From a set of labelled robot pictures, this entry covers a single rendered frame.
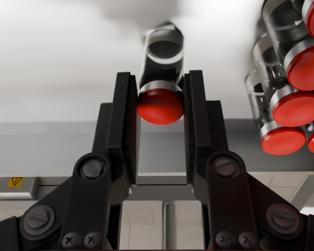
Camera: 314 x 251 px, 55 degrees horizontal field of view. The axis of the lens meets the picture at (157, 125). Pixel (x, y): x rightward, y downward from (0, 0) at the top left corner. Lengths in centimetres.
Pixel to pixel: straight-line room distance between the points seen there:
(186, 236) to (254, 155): 253
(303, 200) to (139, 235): 243
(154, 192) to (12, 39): 94
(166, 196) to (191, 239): 167
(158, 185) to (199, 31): 96
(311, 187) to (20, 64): 27
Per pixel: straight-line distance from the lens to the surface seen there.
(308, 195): 34
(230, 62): 17
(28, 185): 115
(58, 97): 20
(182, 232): 274
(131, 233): 274
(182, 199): 107
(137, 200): 107
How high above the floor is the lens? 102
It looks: 40 degrees down
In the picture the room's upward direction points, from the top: 178 degrees counter-clockwise
